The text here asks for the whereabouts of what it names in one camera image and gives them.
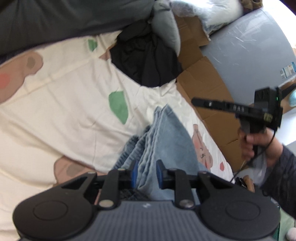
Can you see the black garment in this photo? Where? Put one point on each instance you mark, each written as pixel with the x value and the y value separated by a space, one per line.
pixel 144 57

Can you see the grey pillow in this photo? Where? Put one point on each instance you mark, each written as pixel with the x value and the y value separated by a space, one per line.
pixel 165 25

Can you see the brown cardboard box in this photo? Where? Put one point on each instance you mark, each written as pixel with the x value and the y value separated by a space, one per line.
pixel 200 79

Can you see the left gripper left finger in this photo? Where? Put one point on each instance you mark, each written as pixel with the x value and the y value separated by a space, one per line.
pixel 102 190

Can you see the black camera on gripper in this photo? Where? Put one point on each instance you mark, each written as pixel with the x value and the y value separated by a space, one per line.
pixel 268 99

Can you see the blue denim pants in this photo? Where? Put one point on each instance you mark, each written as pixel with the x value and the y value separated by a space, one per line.
pixel 165 139

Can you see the cream patterned bed sheet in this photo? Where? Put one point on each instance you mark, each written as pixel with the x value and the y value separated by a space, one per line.
pixel 67 110

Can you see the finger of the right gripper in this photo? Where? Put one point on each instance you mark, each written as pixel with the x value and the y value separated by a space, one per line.
pixel 213 104

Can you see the dark grey blanket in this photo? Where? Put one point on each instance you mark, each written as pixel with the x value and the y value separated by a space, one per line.
pixel 25 24

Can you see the right forearm dark sleeve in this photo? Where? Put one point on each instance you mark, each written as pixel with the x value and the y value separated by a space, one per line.
pixel 280 183

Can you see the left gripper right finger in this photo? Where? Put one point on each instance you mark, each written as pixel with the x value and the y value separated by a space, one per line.
pixel 189 190

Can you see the grey storage bag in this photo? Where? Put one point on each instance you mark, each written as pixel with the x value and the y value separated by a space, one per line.
pixel 254 52

